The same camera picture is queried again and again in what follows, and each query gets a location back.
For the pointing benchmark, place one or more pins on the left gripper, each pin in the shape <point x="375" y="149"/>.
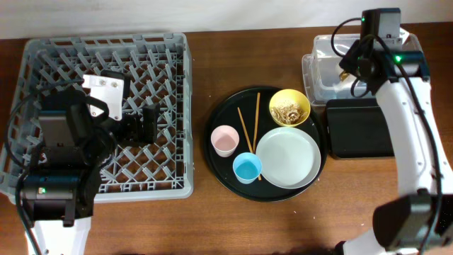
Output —
<point x="134" y="135"/>

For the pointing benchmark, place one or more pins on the black rectangular waste tray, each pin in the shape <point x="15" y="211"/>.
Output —
<point x="357" y="129"/>

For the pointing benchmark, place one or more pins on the snack wrapper waste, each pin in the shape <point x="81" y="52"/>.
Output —
<point x="343" y="75"/>

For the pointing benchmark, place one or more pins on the grey plastic dishwasher rack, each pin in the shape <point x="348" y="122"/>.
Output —
<point x="159" y="66"/>

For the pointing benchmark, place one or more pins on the food scraps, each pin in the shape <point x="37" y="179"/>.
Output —
<point x="288" y="113"/>

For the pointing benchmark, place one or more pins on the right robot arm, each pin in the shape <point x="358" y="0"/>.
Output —
<point x="421" y="217"/>

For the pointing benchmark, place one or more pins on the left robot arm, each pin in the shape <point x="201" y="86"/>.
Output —
<point x="82" y="123"/>

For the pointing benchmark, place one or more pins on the yellow bowl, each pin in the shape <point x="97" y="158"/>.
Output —
<point x="290" y="95"/>

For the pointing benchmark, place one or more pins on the clear plastic bin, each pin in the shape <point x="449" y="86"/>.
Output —
<point x="321" y="72"/>

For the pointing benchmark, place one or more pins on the pink cup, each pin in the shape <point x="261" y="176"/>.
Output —
<point x="225" y="140"/>

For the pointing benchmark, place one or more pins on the wooden chopstick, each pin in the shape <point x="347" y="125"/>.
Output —
<point x="246" y="136"/>
<point x="256" y="120"/>

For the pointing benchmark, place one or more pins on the pale green plate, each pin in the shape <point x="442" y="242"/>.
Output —
<point x="290" y="157"/>

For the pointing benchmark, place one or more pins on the round black tray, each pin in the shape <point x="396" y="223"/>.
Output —
<point x="226" y="113"/>

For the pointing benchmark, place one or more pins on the blue cup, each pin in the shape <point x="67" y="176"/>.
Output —
<point x="247" y="167"/>

